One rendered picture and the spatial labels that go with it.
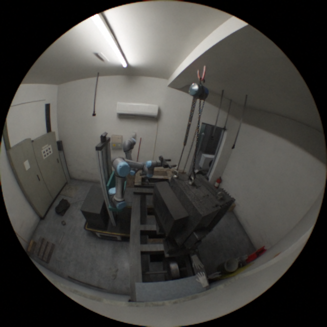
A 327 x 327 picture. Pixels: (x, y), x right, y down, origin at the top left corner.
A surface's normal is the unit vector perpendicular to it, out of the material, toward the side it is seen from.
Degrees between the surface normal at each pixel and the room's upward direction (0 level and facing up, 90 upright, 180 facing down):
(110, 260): 0
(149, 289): 0
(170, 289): 0
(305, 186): 90
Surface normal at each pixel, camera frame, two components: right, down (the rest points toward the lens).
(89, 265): 0.15, -0.88
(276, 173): -0.98, -0.07
